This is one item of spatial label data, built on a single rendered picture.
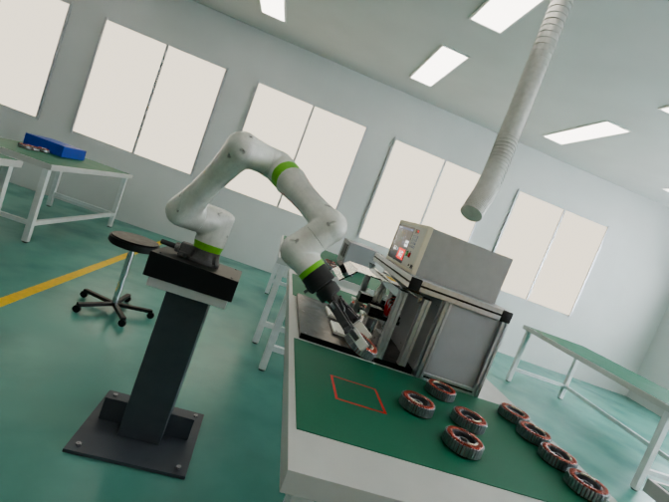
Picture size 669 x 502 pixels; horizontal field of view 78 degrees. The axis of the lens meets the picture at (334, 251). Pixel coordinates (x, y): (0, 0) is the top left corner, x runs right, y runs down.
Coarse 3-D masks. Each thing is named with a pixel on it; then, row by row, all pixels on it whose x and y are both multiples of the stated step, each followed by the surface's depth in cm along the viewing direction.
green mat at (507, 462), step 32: (320, 352) 150; (320, 384) 122; (352, 384) 132; (384, 384) 142; (416, 384) 154; (320, 416) 104; (352, 416) 110; (384, 416) 118; (416, 416) 126; (448, 416) 135; (384, 448) 100; (416, 448) 106; (448, 448) 113; (512, 448) 129; (480, 480) 102; (512, 480) 109; (544, 480) 116
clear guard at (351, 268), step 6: (348, 264) 173; (354, 264) 174; (336, 270) 172; (348, 270) 163; (354, 270) 159; (360, 270) 160; (366, 270) 168; (372, 270) 177; (336, 276) 162; (342, 276) 158; (348, 276) 155; (372, 276) 156; (378, 276) 163; (384, 276) 171; (390, 276) 180; (390, 282) 158; (396, 282) 166; (408, 288) 161; (420, 294) 159
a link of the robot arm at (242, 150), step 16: (224, 144) 148; (240, 144) 144; (256, 144) 147; (224, 160) 148; (240, 160) 147; (256, 160) 149; (272, 160) 153; (208, 176) 154; (224, 176) 153; (192, 192) 159; (208, 192) 158; (176, 208) 163; (192, 208) 162; (176, 224) 167; (192, 224) 169
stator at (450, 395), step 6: (426, 384) 151; (432, 384) 149; (438, 384) 155; (444, 384) 155; (426, 390) 150; (432, 390) 148; (438, 390) 147; (444, 390) 147; (450, 390) 151; (438, 396) 147; (444, 396) 146; (450, 396) 147
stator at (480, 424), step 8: (456, 408) 134; (464, 408) 137; (456, 416) 131; (464, 416) 130; (472, 416) 136; (480, 416) 135; (464, 424) 129; (472, 424) 128; (480, 424) 129; (472, 432) 128; (480, 432) 129
